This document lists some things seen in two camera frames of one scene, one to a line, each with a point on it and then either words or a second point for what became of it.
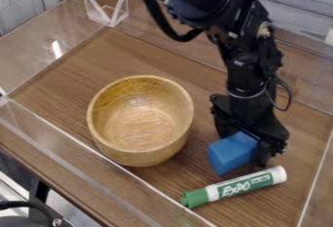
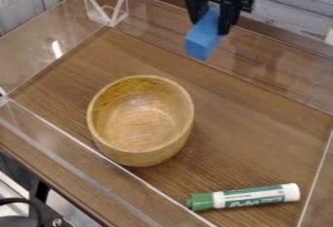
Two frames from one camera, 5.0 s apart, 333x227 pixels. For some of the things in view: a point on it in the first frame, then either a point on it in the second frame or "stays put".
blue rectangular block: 232,153 → 204,39
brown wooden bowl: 139,114 stays put
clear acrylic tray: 105,99 stays put
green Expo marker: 196,196 → 243,197
